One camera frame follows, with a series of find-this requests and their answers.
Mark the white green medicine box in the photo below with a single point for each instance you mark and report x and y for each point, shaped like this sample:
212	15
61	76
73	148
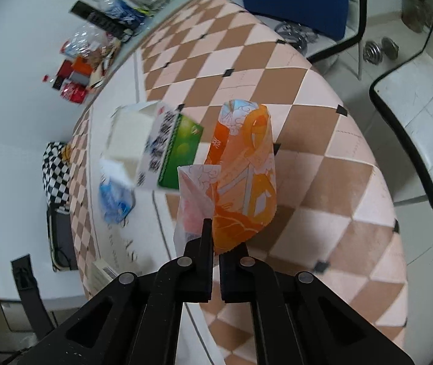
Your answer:
163	148

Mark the table with checkered top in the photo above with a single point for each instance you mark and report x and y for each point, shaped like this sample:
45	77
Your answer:
315	159

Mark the black spray can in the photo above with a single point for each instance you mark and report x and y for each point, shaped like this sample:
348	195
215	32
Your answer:
98	19

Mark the white padded chair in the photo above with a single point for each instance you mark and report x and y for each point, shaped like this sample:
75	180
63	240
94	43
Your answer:
418	121

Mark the blue plastic wrapper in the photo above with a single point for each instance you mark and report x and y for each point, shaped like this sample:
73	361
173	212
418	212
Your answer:
115	201

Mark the metal dumbbells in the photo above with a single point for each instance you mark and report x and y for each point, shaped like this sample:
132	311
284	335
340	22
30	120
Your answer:
380	49

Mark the clear bag of snacks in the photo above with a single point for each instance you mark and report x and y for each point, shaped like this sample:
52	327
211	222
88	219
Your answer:
85	43

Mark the black white checkered cloth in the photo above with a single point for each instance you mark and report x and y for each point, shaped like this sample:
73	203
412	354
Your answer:
55	175

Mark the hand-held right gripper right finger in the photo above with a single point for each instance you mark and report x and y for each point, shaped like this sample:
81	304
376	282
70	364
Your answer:
237	277

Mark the orange carton box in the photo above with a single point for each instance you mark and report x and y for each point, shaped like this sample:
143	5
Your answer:
81	66

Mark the yellow net bag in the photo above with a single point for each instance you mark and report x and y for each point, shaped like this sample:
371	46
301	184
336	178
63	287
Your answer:
66	152

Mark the pile of snack packets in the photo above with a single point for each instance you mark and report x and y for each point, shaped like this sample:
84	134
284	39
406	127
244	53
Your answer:
140	26

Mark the clear bottle blue label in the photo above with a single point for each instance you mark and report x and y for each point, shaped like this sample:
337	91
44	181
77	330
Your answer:
119	7

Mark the orange snack wrapper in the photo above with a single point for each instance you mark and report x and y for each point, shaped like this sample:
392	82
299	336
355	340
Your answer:
243	182

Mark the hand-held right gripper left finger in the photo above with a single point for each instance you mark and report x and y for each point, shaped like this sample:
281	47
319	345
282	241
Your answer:
195	270

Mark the pale yellow flat box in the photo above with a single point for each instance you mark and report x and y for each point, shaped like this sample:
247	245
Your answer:
101	272

